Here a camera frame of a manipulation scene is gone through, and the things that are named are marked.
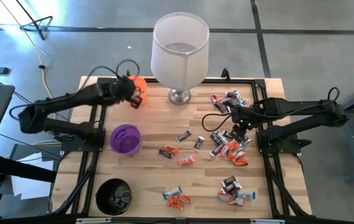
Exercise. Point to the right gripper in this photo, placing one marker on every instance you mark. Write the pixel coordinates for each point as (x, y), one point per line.
(246, 117)

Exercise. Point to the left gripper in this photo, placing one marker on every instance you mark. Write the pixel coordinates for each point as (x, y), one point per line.
(122, 90)

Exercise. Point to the orange white candy bar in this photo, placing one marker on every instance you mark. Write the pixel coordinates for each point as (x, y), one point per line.
(186, 160)
(225, 151)
(236, 201)
(224, 196)

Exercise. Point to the orange candy pack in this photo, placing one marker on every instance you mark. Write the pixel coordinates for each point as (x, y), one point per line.
(237, 154)
(241, 162)
(175, 203)
(233, 146)
(184, 199)
(172, 149)

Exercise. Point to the orange pumpkin bucket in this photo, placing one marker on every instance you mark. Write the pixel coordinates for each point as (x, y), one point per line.
(143, 83)

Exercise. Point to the purple plastic bucket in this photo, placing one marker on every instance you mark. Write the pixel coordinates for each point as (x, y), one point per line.
(125, 143)

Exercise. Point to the white shade silver table lamp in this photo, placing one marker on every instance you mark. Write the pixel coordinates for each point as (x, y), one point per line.
(179, 68)

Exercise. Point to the black plastic bucket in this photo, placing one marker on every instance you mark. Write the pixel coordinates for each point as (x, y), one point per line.
(114, 197)

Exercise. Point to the small grey rod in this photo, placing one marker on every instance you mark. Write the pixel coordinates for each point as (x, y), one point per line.
(43, 51)

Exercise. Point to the black metal stand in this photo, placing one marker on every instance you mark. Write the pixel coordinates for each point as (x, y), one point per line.
(30, 19)

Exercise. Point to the white paper sheets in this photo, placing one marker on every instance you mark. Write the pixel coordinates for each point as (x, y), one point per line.
(30, 189)

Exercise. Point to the black crossbar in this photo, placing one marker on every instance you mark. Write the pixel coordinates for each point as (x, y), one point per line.
(15, 169)

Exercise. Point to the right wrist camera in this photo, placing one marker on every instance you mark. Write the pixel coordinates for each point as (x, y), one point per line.
(236, 112)

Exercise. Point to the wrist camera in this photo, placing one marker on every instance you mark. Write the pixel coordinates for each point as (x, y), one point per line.
(236, 112)
(108, 90)

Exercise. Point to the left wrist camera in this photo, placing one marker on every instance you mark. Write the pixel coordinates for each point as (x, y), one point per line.
(108, 90)

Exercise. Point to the black aluminium table frame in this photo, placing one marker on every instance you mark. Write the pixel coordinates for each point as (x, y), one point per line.
(242, 81)

